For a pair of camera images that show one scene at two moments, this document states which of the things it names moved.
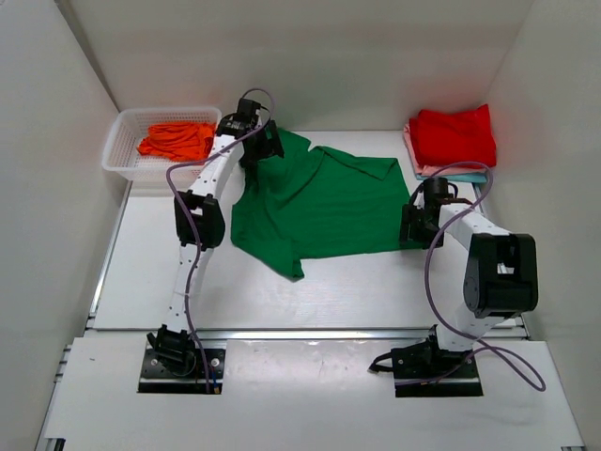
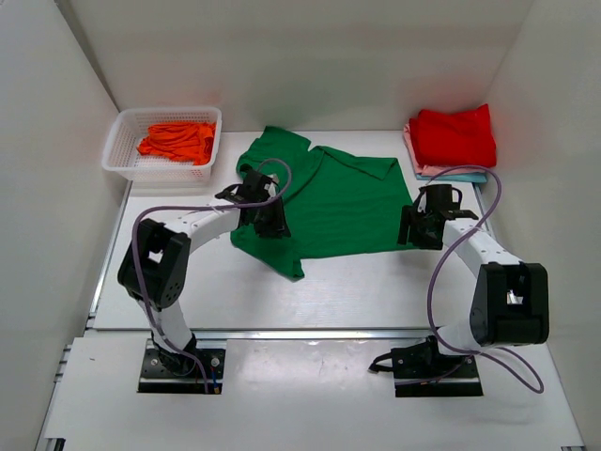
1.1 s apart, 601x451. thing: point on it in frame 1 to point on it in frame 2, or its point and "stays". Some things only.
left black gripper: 272,147 to 278,226
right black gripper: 409,230 stays
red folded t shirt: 442,139 stays
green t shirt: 314,203 stays
